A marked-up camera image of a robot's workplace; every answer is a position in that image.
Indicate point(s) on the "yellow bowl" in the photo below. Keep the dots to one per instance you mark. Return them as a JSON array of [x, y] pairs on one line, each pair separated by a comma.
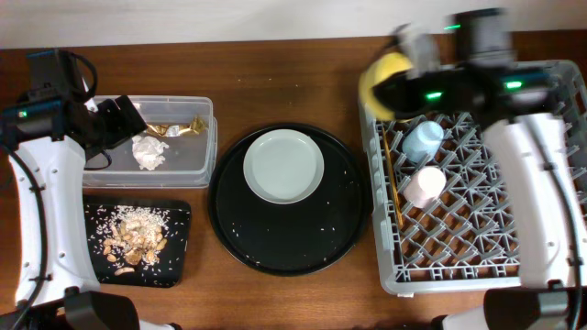
[[383, 68]]

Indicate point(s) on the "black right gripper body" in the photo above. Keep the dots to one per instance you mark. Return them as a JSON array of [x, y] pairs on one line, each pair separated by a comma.
[[397, 93]]

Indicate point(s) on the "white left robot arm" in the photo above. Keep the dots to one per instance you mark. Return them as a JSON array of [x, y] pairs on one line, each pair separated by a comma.
[[57, 286]]

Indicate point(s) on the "clear plastic waste bin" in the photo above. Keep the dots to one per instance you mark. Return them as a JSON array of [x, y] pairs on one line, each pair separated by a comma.
[[188, 160]]

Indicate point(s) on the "white napkin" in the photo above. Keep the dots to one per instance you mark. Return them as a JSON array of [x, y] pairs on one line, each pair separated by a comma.
[[148, 152]]

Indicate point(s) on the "grey dishwasher rack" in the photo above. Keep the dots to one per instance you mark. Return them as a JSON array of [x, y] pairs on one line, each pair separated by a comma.
[[466, 239]]

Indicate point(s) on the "wooden chopstick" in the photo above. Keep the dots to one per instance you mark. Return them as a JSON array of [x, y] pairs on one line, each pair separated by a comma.
[[394, 192]]

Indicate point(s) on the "pink cup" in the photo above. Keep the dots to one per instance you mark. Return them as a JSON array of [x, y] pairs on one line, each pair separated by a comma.
[[425, 186]]

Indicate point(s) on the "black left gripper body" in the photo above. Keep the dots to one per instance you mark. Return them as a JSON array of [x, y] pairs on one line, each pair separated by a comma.
[[116, 124]]

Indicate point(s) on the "light blue cup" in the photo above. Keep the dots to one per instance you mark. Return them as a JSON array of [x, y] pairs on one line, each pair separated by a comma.
[[423, 142]]

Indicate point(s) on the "round black serving tray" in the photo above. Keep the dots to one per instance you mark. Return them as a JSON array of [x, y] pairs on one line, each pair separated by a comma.
[[290, 239]]

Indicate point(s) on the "food scraps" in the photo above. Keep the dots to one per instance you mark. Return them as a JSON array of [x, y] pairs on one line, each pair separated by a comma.
[[132, 240]]

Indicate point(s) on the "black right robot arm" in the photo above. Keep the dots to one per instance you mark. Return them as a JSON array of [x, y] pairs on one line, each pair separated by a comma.
[[532, 157]]

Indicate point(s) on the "light grey plate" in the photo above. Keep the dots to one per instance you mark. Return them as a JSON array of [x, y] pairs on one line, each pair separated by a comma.
[[283, 166]]

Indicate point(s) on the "gold snack wrapper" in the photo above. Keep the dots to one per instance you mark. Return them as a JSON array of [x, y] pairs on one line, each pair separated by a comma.
[[195, 127]]

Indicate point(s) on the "black rectangular waste tray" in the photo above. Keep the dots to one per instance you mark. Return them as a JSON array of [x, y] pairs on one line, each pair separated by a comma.
[[181, 211]]

